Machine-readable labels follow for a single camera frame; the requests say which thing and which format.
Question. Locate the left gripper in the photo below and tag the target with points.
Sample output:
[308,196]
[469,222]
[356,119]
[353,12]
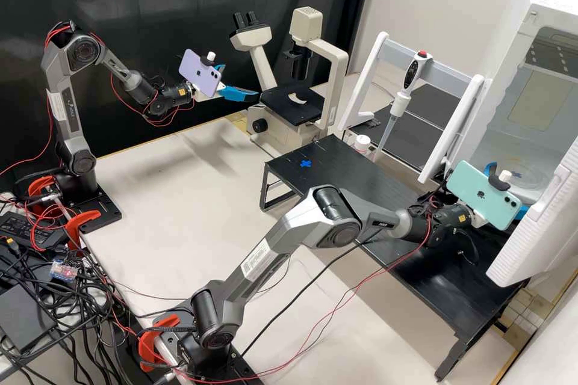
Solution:
[220,88]

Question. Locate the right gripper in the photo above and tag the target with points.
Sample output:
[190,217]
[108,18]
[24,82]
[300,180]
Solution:
[480,220]

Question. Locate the petri dish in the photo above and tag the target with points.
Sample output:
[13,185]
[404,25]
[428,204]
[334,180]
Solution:
[537,179]

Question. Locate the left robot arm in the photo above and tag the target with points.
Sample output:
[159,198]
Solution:
[67,110]

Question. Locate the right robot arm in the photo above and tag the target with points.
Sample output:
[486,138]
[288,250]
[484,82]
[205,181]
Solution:
[316,222]

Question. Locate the incubator door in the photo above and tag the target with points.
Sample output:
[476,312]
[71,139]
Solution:
[533,240]

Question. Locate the white incubator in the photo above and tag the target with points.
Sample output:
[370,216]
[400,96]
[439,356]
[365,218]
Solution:
[505,64]

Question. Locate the cream microscope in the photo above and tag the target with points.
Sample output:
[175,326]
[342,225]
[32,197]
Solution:
[289,128]

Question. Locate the white pipette stand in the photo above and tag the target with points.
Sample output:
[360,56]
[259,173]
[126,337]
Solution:
[451,128]

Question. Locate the black platform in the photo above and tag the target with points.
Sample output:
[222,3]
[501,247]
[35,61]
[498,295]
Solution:
[440,96]
[343,164]
[415,141]

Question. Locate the pipette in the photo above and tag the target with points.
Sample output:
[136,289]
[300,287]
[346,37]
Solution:
[412,71]

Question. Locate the orange clamp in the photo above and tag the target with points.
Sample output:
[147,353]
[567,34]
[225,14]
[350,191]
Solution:
[38,186]
[83,218]
[149,344]

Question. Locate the black power adapter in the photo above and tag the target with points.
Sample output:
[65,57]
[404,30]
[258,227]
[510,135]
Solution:
[27,229]

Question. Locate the small circuit board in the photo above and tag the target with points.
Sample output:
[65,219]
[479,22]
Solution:
[63,270]

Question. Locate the black box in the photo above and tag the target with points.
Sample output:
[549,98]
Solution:
[22,317]

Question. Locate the right wrist camera phone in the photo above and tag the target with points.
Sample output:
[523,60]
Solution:
[474,191]

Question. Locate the wrist camera phone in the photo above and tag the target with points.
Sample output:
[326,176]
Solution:
[474,191]
[196,71]

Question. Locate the left wrist camera phone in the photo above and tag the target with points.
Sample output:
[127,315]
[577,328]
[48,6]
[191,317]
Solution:
[196,71]

